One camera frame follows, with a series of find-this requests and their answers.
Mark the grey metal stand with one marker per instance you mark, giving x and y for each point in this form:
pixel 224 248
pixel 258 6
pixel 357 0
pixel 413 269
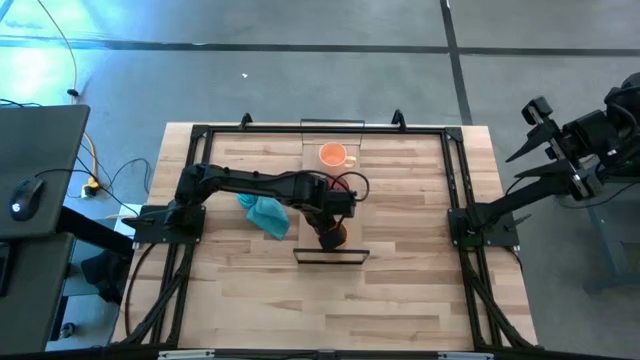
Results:
pixel 610 240

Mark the black caster wheel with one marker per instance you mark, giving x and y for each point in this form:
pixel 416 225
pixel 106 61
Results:
pixel 68 330

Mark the black computer mouse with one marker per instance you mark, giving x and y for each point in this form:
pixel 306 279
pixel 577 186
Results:
pixel 26 199

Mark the black bag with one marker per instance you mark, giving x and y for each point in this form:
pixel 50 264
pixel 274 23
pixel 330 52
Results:
pixel 105 275

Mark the white box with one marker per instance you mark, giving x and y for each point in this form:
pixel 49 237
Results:
pixel 122 227

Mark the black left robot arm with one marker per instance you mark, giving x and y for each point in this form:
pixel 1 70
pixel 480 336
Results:
pixel 250 182

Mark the teal cloth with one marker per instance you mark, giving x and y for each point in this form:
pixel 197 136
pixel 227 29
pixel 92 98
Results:
pixel 270 217

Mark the black table clamp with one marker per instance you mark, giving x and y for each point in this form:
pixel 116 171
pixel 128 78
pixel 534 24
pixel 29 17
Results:
pixel 398 119
pixel 245 121

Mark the silver bracket plate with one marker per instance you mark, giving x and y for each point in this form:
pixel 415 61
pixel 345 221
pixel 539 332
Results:
pixel 186 355
pixel 465 356

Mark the yellow power plug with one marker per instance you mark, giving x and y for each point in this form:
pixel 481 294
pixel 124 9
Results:
pixel 92 188

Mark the dark grey low desk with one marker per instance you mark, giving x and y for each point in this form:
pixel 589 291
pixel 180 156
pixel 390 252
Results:
pixel 30 300

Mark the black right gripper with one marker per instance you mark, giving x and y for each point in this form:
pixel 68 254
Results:
pixel 590 137

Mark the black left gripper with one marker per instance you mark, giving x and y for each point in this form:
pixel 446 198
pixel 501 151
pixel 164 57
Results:
pixel 337 205

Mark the wooden tray with black frame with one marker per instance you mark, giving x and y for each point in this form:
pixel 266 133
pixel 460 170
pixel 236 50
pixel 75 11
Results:
pixel 330 145

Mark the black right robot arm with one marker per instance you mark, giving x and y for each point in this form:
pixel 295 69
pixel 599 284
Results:
pixel 525 197

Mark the black aluminium table frame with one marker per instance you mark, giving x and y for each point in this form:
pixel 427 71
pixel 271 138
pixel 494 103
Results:
pixel 250 130

